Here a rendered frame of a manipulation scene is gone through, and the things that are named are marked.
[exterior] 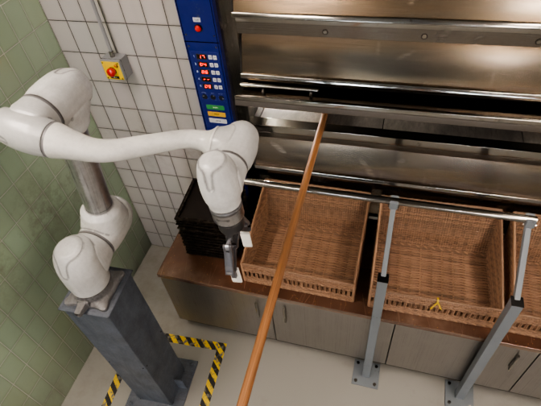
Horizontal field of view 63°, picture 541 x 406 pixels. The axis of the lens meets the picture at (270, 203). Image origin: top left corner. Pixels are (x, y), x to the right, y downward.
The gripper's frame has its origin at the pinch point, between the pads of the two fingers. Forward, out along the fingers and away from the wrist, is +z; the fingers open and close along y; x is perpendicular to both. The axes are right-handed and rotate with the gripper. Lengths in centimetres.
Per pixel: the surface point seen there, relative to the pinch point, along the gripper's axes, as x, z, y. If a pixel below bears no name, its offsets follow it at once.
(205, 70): -35, -17, -87
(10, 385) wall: -123, 81, 23
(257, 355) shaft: 7.3, 15.2, 22.6
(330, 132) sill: 17, 15, -86
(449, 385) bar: 81, 137, -30
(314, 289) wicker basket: 13, 71, -38
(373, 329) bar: 40, 80, -26
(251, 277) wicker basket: -19, 69, -41
